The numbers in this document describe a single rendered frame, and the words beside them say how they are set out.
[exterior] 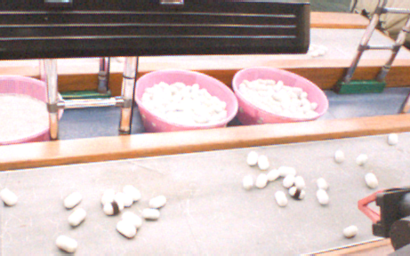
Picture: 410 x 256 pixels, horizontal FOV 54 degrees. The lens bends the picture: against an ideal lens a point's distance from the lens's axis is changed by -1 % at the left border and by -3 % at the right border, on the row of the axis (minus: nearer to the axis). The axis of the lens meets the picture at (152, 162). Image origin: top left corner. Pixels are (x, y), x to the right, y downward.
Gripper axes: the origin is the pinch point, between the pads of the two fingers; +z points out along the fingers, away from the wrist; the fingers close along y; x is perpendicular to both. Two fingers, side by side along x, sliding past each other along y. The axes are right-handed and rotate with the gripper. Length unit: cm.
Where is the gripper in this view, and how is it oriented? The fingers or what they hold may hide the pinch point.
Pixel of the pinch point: (362, 204)
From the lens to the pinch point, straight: 74.6
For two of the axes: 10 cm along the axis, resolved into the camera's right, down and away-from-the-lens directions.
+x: 0.8, 10.0, 0.4
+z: -2.7, -0.1, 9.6
